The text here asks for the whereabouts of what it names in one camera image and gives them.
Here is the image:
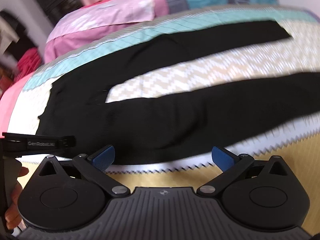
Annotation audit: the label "black pants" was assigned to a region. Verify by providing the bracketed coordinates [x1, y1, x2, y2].
[36, 21, 319, 165]

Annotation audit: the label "red clothes pile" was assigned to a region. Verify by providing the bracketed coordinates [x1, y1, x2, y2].
[14, 47, 42, 82]

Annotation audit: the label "pink pillow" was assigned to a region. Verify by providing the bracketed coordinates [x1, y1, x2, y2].
[44, 0, 169, 63]

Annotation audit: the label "person's left hand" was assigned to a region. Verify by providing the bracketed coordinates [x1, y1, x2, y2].
[5, 181, 23, 230]

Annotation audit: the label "pink bed sheet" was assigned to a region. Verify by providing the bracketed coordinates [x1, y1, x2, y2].
[1, 72, 35, 137]

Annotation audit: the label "zigzag patterned quilt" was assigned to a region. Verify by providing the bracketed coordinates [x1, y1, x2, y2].
[10, 4, 320, 196]

